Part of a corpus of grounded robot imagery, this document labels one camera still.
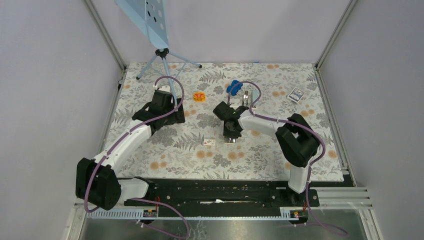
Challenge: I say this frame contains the cardboard staple box sleeve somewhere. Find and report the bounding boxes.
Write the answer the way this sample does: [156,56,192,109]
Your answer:
[203,138,216,147]

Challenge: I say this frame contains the silver stapler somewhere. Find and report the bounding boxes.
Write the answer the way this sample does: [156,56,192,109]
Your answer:
[242,89,259,107]

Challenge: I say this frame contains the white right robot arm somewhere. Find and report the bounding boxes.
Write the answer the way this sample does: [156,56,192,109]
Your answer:
[213,101,326,206]

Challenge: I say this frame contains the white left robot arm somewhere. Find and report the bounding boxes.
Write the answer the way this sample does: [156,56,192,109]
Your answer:
[75,88,185,210]

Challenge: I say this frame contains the orange tape roll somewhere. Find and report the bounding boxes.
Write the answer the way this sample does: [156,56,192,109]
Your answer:
[193,92,206,102]

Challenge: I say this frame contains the floral tablecloth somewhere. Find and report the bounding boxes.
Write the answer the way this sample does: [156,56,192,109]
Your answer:
[117,63,343,182]

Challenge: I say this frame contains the blue toy car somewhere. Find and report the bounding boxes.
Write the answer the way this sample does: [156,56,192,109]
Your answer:
[226,79,243,97]

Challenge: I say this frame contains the blue music stand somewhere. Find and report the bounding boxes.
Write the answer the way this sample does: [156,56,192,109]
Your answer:
[114,0,203,100]

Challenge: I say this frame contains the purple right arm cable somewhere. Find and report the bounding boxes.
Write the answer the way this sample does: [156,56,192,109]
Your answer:
[226,80,350,238]

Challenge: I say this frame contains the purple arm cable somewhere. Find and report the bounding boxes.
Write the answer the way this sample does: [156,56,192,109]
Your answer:
[226,80,350,238]
[83,75,191,239]

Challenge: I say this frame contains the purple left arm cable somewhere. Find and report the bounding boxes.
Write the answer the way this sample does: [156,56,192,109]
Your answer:
[83,75,191,239]

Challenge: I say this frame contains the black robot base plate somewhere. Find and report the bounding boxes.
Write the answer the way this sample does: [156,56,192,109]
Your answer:
[145,178,320,218]

